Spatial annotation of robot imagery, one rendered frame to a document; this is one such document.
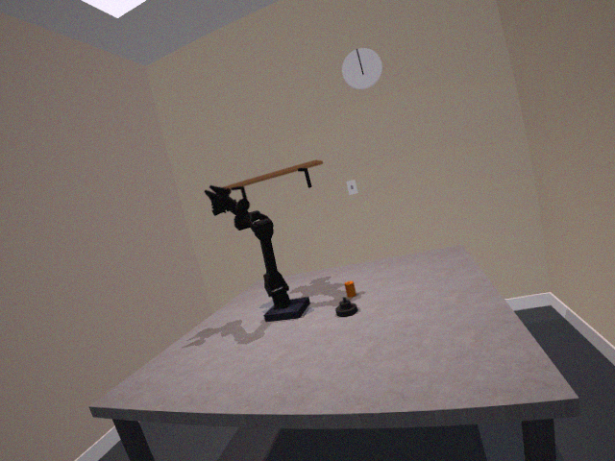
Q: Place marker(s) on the dark grey round pedestal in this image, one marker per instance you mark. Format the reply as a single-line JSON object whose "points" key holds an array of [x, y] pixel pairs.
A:
{"points": [[346, 308]]}

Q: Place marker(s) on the orange knob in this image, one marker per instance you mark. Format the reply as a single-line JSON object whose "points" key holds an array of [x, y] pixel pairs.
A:
{"points": [[350, 289]]}

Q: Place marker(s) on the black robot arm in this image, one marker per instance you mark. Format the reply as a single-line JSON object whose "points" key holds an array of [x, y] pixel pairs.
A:
{"points": [[263, 230]]}

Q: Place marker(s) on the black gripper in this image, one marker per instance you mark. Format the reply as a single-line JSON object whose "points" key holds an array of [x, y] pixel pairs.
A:
{"points": [[221, 197]]}

